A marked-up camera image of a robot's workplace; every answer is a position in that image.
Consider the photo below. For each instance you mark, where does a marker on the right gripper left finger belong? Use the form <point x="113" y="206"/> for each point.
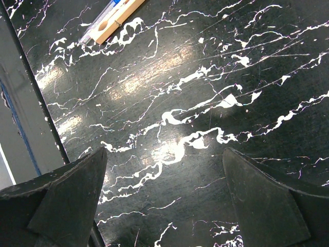
<point x="57" y="208"/>

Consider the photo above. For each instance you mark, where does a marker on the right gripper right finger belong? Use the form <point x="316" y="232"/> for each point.
<point x="272" y="208"/>

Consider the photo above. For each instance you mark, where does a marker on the blue cap test tube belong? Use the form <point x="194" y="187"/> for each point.
<point x="86" y="38"/>

